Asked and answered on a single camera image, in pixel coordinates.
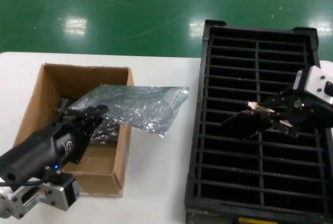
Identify black slotted plastic container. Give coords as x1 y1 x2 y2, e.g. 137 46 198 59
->
184 19 333 224

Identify brown cardboard box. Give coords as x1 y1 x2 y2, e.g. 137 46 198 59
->
12 63 135 198

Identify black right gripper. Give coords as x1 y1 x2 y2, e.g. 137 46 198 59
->
256 87 333 140

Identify black graphics card silver bracket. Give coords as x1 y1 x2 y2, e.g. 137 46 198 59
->
220 101 294 141

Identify right wrist camera silver mount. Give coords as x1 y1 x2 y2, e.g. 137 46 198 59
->
292 65 333 105

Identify antistatic bags inside box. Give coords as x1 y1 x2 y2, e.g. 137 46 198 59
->
88 118 122 145

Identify clear antistatic plastic bag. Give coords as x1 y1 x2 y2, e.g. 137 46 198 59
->
67 84 190 139

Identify left wrist camera silver mount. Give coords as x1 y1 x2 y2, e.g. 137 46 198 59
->
10 173 79 219

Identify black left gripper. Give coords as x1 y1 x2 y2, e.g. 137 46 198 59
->
0 98 109 183

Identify wrist camera silver mount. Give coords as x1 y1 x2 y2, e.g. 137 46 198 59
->
10 173 79 219
292 65 333 105

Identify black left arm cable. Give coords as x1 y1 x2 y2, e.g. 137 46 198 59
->
0 178 49 190

